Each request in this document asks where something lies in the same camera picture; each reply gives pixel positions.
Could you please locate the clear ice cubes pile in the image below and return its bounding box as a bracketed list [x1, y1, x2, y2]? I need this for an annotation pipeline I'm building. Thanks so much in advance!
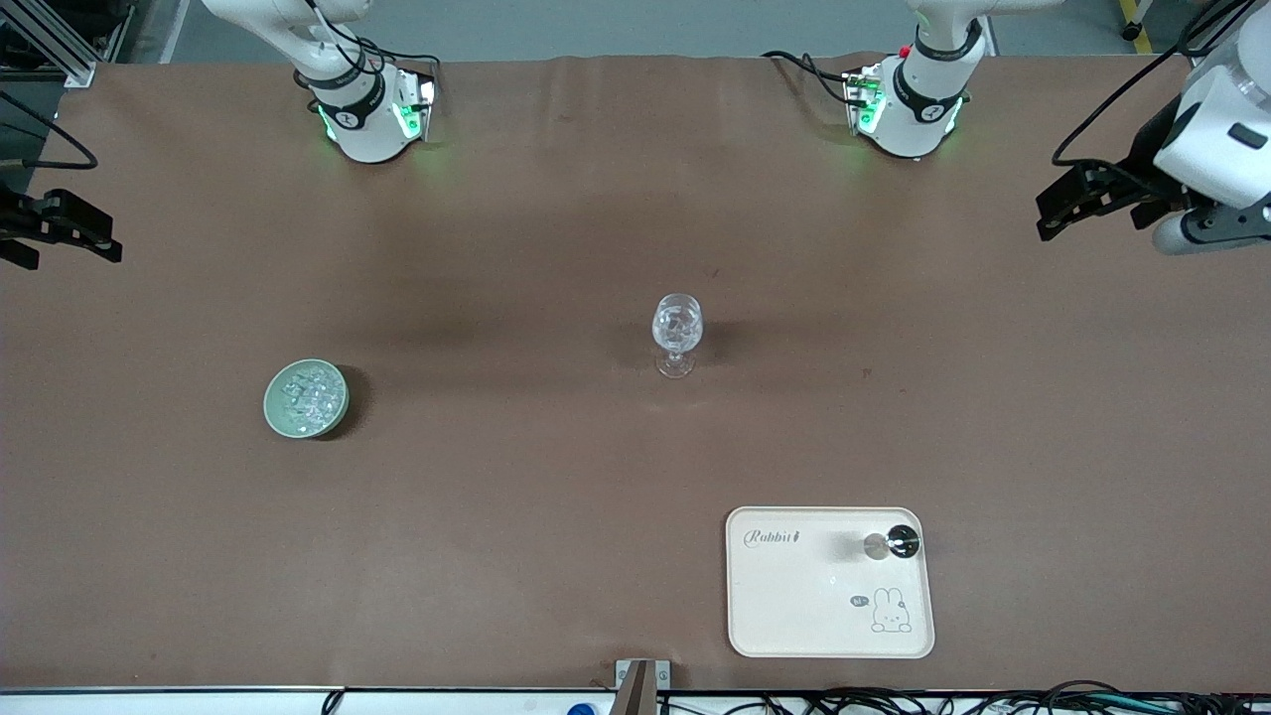
[274, 364, 345, 430]

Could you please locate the steel double jigger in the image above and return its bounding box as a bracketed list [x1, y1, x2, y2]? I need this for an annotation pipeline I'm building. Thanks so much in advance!
[861, 523, 922, 564]

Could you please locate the left arm base control box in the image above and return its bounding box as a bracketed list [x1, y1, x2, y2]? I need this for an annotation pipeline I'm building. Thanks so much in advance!
[842, 65, 887, 137]

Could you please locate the right arm base control box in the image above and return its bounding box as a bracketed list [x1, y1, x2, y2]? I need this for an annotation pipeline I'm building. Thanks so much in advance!
[392, 70, 439, 142]

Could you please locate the clear wine glass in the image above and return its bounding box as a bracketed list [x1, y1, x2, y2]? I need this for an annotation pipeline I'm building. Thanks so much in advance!
[650, 294, 705, 379]

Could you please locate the pale green bowl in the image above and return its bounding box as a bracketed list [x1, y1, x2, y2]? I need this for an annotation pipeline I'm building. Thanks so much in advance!
[262, 358, 351, 439]

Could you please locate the cream rabbit print tray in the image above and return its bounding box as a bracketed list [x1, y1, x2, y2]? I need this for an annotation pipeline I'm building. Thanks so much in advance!
[725, 505, 936, 659]

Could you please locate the brown table cover mat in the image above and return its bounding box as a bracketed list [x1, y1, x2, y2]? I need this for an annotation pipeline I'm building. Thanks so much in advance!
[0, 55, 1271, 694]

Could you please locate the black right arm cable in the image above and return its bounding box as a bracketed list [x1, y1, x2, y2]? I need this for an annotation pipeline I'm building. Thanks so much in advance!
[0, 91, 99, 172]

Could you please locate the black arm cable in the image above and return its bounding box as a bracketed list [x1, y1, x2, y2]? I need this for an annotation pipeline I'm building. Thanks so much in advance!
[1051, 0, 1247, 168]
[0, 91, 99, 172]

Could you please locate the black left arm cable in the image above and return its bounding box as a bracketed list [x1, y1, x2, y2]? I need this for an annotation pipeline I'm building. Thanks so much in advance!
[1051, 0, 1247, 168]

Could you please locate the aluminium frame profile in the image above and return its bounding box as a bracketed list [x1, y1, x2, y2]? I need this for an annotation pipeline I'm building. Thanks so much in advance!
[0, 0, 97, 88]

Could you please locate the black base power cable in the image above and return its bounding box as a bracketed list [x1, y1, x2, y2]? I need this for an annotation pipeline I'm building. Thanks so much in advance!
[762, 50, 857, 102]

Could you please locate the black cable bundle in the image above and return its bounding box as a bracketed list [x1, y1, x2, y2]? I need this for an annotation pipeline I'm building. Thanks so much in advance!
[660, 680, 1271, 715]

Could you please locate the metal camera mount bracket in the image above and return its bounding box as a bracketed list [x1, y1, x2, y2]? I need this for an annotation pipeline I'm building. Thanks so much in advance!
[614, 658, 671, 715]

